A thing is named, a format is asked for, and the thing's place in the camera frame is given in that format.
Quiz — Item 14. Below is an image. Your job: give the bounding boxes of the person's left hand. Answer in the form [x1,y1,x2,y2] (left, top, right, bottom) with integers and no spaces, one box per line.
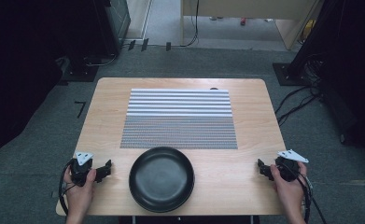
[63,167,97,209]

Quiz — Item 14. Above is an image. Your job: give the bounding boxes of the black floor cables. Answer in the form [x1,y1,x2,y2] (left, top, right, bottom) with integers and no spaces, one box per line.
[274,84,323,127]

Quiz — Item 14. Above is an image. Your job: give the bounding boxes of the person's right hand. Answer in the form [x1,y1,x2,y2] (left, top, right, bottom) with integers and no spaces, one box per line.
[270,161,309,210]

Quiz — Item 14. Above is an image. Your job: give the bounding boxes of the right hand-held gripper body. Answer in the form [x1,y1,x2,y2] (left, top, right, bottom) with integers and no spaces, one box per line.
[274,148,310,183]

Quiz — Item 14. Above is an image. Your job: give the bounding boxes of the grey striped placemat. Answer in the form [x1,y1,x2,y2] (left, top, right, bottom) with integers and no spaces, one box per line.
[119,88,239,150]

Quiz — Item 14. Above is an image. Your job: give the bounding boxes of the black angled tape mark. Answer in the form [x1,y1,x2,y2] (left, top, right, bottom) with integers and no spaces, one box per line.
[74,100,87,119]

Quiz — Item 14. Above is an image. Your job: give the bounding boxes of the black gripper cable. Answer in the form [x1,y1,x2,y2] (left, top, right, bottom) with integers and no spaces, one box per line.
[58,158,77,217]
[282,161,329,224]

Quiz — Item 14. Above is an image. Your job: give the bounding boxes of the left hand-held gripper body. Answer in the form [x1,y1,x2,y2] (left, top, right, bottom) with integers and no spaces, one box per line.
[69,151,94,188]

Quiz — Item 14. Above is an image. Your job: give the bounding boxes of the black round plate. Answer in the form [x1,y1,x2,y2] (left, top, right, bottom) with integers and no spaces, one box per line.
[128,146,196,214]

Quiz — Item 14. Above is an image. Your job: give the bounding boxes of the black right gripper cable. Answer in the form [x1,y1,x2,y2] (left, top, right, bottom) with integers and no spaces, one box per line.
[282,161,329,224]

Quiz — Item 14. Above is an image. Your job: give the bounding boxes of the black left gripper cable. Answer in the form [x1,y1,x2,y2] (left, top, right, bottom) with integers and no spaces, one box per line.
[58,158,77,217]

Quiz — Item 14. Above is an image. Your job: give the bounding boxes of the grey floor cable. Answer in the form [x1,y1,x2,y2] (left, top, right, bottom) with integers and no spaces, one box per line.
[84,53,119,68]

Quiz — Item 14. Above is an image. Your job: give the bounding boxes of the beige wooden desk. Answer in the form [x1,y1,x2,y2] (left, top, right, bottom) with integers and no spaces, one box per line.
[179,0,324,51]

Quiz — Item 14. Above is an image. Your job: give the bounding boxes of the black stand base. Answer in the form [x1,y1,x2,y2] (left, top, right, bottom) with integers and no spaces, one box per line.
[272,62,314,87]
[57,55,101,86]

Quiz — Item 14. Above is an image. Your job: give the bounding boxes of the yellow object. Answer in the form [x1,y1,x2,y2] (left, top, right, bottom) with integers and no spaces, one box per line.
[301,19,316,44]

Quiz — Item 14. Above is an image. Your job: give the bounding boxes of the dark monitor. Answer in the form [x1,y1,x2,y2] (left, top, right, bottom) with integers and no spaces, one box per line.
[103,0,132,50]

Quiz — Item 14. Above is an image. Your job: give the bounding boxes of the black hanging cable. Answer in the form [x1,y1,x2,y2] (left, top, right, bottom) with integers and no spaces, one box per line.
[179,0,201,49]

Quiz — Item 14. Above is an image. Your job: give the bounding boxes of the dark curtain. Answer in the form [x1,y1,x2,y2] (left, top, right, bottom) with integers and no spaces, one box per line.
[287,0,365,159]
[0,0,116,167]

